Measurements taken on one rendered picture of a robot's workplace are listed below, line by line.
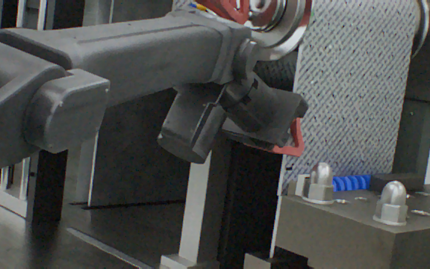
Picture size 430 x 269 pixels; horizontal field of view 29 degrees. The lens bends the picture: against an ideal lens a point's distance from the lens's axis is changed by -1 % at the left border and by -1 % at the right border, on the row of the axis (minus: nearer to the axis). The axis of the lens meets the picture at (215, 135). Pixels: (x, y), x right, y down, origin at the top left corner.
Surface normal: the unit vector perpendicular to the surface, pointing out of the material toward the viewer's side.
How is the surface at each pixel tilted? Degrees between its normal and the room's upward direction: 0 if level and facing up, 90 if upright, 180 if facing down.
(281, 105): 60
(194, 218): 90
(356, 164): 90
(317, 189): 90
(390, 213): 90
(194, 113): 67
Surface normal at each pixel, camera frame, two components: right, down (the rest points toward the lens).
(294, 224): -0.72, 0.00
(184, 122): -0.16, -0.29
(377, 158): 0.69, 0.20
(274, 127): -0.55, -0.48
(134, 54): 0.91, 0.31
